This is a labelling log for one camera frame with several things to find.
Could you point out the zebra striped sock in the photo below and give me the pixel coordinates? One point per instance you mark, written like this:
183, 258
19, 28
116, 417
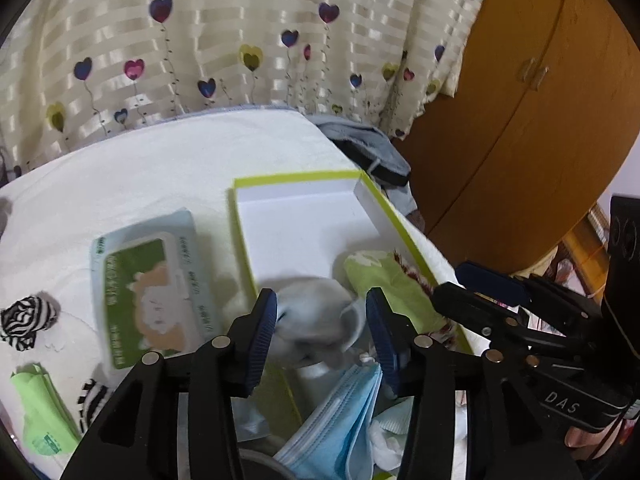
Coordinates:
27, 320
92, 400

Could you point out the white sock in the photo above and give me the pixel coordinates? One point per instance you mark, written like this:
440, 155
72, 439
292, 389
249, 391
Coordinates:
387, 442

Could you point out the white box with lime edge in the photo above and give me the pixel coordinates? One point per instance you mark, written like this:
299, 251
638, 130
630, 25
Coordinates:
300, 220

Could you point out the wet wipes pack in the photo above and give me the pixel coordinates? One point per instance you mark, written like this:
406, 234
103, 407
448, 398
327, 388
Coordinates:
150, 290

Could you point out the wooden wardrobe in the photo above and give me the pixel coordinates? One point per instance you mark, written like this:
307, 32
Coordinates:
525, 160

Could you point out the white terry table cover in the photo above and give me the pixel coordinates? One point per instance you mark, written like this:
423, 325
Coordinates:
150, 170

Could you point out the stack of blue face masks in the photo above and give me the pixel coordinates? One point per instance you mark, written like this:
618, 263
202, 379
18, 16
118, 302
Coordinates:
335, 425

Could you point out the towel with dark trim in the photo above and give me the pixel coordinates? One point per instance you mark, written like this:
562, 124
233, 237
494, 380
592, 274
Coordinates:
385, 285

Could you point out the green scalloped packet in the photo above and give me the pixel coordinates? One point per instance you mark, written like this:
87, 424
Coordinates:
40, 410

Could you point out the person's right hand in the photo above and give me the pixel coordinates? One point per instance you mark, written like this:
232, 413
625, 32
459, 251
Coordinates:
590, 441

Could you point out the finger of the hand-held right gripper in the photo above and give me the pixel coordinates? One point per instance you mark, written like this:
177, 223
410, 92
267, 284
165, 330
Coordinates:
470, 307
490, 280

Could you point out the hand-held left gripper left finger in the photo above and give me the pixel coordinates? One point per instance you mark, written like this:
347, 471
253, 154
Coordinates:
262, 320

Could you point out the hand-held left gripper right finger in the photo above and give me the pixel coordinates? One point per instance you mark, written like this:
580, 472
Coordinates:
382, 340

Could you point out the grey socks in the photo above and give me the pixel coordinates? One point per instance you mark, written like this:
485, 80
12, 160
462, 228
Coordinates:
315, 320

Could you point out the heart print curtain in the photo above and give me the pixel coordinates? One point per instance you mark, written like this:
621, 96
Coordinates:
250, 35

